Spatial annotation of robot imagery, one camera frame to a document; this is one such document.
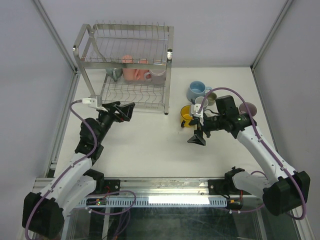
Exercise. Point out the stainless steel dish rack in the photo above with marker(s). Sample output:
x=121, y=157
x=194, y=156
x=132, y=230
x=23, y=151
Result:
x=121, y=45

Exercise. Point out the grey white small mug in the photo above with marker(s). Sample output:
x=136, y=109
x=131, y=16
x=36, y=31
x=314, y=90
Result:
x=200, y=99

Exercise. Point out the lilac mug with handle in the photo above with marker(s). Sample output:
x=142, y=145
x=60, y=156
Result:
x=155, y=76

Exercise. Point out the white slotted cable duct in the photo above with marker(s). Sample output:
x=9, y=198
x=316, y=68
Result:
x=156, y=202

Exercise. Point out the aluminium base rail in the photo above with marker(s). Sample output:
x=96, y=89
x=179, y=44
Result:
x=141, y=187

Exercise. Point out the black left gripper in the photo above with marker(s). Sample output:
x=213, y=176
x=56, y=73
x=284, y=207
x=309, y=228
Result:
x=125, y=111

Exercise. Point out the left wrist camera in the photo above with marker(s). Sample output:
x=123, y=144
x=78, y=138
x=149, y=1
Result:
x=95, y=102

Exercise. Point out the lilac mug black handle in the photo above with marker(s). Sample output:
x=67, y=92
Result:
x=248, y=108

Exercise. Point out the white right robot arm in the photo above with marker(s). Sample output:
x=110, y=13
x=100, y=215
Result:
x=282, y=189

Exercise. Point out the small olive cup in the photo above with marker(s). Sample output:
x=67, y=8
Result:
x=211, y=98

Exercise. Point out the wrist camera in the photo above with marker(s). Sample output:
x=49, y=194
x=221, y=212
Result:
x=196, y=111
x=95, y=102

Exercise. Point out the grey-blue round ceramic cup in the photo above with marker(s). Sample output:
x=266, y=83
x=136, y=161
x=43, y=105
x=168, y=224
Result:
x=114, y=73

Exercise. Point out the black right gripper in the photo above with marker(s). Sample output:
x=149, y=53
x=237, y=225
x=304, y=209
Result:
x=197, y=137

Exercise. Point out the yellow mug black handle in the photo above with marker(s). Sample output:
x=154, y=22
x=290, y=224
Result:
x=185, y=117

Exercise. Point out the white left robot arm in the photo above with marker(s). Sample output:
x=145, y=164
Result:
x=45, y=212

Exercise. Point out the light blue mug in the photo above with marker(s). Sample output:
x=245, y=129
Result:
x=197, y=89

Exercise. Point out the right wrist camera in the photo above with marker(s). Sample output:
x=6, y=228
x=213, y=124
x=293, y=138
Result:
x=196, y=111

